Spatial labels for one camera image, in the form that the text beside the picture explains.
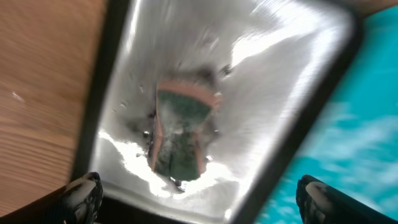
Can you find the pink green scrub sponge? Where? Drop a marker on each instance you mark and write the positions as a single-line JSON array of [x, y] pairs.
[[183, 110]]

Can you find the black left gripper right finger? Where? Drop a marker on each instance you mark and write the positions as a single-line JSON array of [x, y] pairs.
[[320, 203]]

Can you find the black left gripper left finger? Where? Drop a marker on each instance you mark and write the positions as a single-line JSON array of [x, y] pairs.
[[75, 203]]

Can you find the teal plastic serving tray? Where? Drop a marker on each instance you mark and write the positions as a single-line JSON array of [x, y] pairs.
[[353, 145]]

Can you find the black metal wash tray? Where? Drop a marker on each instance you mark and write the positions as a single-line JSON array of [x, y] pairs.
[[274, 64]]

